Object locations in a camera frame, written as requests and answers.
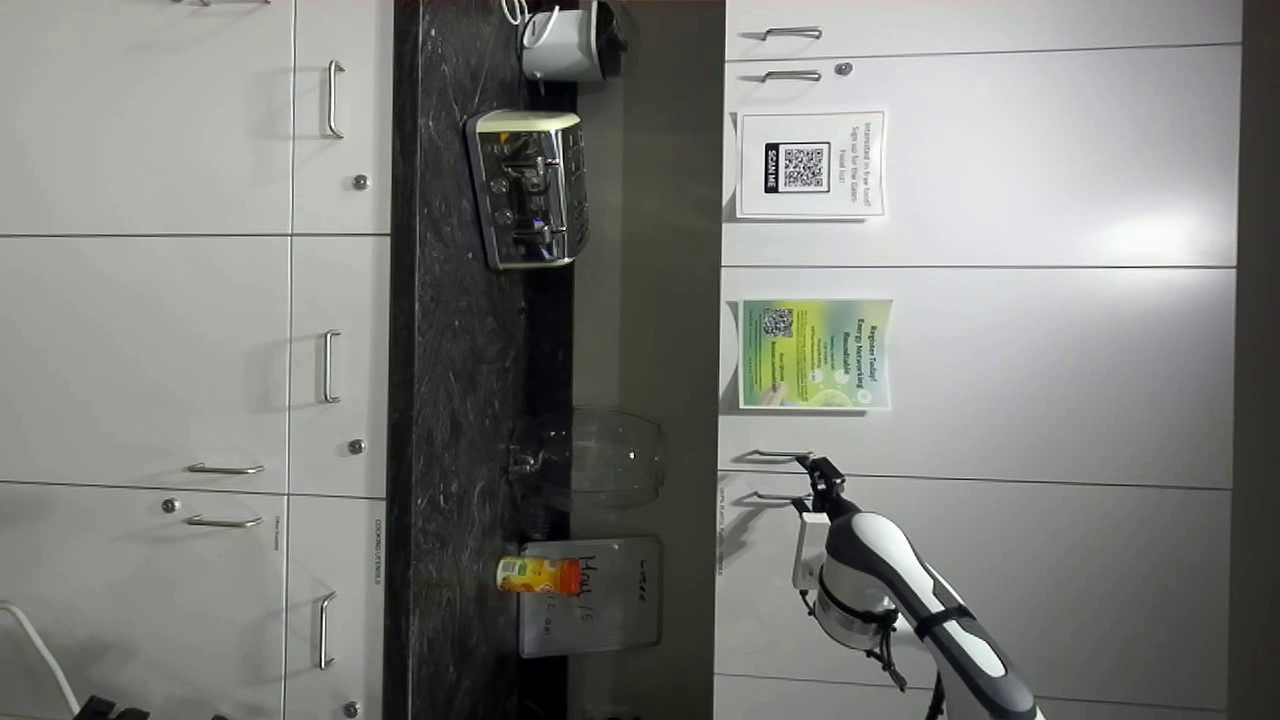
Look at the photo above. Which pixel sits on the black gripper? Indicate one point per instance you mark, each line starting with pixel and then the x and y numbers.
pixel 835 504

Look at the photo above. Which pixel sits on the white cupboard door green poster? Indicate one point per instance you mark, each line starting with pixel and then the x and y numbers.
pixel 1067 374

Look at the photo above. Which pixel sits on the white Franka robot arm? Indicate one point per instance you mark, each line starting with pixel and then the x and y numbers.
pixel 881 545

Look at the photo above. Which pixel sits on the white plain cupboard door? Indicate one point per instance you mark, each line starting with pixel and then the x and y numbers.
pixel 1092 584
pixel 1001 27

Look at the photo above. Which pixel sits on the white cupboard door QR poster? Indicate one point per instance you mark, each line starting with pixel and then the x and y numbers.
pixel 1067 161

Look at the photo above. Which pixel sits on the white base cabinet door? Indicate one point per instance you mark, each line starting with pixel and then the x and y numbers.
pixel 135 603
pixel 135 123
pixel 135 360

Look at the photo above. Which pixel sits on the green printed poster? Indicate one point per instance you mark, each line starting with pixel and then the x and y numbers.
pixel 813 354

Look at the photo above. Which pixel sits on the dark glass backsplash panel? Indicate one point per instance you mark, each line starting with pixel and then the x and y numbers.
pixel 680 335

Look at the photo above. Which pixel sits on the clear glass jar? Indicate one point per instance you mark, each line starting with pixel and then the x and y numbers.
pixel 613 463

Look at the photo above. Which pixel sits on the orange yellow plastic bottle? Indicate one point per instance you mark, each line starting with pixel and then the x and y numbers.
pixel 535 576

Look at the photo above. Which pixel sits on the white QR code poster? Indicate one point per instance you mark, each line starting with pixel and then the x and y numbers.
pixel 852 161

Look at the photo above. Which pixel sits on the silver toaster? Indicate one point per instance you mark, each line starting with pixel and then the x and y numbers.
pixel 527 186

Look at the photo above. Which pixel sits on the white cabinet drawer front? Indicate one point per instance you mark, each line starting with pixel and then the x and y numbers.
pixel 363 304
pixel 363 123
pixel 353 561

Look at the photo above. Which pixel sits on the white electric kettle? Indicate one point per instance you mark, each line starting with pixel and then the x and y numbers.
pixel 561 42

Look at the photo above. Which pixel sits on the black metal stand frame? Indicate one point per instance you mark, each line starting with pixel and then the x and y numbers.
pixel 107 709

